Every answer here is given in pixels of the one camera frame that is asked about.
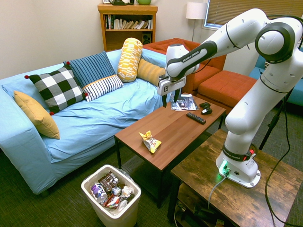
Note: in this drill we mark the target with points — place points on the white plastic trash bin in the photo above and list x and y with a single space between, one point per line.
123 212

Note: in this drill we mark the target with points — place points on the crumpled white paper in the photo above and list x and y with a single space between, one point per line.
127 190

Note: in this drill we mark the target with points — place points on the rustic dark wooden table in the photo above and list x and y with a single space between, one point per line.
236 203

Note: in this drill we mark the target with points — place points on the yellow white patterned bolster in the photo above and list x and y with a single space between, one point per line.
129 60

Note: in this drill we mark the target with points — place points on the black game controller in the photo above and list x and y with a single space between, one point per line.
205 107

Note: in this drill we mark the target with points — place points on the teal sofa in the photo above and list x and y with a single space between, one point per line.
296 97

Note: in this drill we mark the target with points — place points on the black small speaker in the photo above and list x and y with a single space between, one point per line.
146 38

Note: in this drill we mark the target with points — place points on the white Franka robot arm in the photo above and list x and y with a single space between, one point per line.
248 113

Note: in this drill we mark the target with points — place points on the wooden bookshelf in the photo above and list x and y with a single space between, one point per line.
125 37

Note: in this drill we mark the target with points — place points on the brown window blinds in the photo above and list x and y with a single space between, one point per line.
227 9

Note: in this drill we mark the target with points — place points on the dark cover magazine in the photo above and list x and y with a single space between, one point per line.
187 104

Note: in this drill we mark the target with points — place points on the black camera stand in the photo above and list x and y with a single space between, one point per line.
272 123

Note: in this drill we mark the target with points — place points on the orange ottoman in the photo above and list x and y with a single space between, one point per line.
225 85

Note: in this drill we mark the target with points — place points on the green bowl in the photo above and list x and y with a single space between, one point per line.
143 2

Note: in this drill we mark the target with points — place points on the brown wooden coffee table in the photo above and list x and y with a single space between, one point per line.
170 132

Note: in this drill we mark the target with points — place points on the purple label hint bottle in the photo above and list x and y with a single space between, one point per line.
99 192

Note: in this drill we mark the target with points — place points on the yellow chip bag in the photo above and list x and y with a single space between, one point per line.
151 142

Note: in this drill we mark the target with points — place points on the white navy striped pillow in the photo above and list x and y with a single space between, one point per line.
103 86

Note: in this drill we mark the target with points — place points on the white shade floor lamp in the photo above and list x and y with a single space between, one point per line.
196 10

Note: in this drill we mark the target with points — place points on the light blue covered sofa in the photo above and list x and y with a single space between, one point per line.
94 123

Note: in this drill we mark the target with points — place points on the mustard ribbed pillow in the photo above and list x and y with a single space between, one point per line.
149 72

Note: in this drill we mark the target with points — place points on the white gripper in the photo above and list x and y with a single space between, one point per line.
174 84

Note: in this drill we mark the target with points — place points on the orange armchair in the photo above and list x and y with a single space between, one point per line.
208 71

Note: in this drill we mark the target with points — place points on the black remote control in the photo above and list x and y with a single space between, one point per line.
196 118

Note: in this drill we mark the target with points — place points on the row of paperback books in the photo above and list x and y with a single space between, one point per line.
129 23

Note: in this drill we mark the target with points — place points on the blue striped pillow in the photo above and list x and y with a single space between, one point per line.
91 67

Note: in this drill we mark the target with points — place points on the red snack wrapper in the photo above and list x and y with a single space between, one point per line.
112 201

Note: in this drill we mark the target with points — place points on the dark floor vent grille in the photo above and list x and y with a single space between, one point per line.
132 164

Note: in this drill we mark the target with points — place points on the brown candy wrapper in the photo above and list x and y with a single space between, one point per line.
109 180

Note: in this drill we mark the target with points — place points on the plain mustard yellow pillow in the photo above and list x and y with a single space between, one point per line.
38 116

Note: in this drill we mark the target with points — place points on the black white checkered pillow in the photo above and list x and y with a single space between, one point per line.
58 88

